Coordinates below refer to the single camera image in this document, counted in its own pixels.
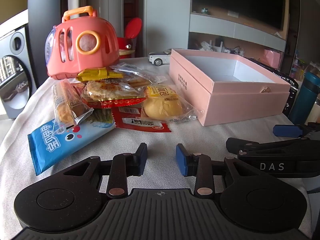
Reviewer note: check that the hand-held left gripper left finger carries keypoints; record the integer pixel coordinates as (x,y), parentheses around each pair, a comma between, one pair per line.
(140,160)

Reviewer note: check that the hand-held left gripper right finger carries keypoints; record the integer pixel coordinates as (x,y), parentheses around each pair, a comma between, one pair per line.
(181,160)

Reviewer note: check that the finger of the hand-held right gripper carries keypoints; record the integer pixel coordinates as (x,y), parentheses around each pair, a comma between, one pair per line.
(262,148)
(287,130)

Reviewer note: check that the red spicy strip packet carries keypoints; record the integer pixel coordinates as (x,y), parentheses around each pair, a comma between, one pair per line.
(140,125)

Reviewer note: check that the pink cardboard box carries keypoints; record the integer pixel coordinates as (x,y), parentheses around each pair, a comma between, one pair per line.
(237,105)

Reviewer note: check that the bread bun packet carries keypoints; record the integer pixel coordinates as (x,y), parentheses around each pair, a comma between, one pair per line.
(161,108)

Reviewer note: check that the red rice cracker packet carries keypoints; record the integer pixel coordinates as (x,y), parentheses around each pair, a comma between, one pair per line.
(107,91)

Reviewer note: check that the blue snack packet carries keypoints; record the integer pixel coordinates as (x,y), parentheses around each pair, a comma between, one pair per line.
(62,145)

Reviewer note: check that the long clear biscuit packet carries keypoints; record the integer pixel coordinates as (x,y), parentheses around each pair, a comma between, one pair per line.
(66,105)

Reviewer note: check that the white tablecloth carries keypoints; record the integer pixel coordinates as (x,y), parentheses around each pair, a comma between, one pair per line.
(162,135)

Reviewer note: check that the teal bottle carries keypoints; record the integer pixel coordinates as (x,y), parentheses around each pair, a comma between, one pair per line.
(303,100)

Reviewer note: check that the pink storage box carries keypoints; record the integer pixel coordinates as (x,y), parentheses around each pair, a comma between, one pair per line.
(272,57)

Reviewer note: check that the clear cracker packet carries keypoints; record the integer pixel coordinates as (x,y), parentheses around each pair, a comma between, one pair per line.
(140,77)

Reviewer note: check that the yellow snack packet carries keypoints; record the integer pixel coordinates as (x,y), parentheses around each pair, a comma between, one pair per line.
(95,74)

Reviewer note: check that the white toy car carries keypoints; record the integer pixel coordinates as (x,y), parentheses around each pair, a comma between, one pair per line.
(160,57)

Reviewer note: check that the pink toy pet carrier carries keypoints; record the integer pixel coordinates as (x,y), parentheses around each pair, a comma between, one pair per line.
(100,60)

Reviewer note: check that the white shelf cabinet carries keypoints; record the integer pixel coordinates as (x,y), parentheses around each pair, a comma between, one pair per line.
(225,25)

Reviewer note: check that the red container with lid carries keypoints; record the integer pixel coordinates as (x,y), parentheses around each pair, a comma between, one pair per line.
(133,26)

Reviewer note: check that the black television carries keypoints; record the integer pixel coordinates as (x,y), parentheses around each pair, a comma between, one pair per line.
(237,0)

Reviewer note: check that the grey washing machine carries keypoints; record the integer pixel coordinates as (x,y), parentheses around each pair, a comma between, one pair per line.
(15,42)

